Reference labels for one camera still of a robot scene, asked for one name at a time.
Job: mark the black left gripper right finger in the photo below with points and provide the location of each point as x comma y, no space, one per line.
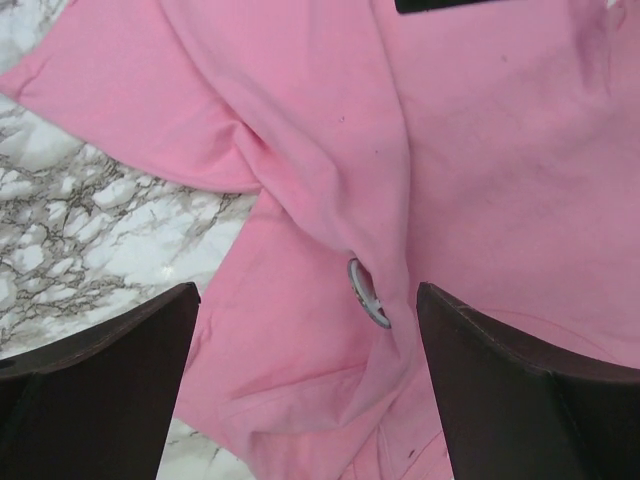
513,406

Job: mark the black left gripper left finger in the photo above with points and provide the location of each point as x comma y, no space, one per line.
98,404

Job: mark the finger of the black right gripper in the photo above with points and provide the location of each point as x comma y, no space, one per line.
406,7

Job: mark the pink t-shirt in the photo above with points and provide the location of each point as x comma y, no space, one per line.
492,150

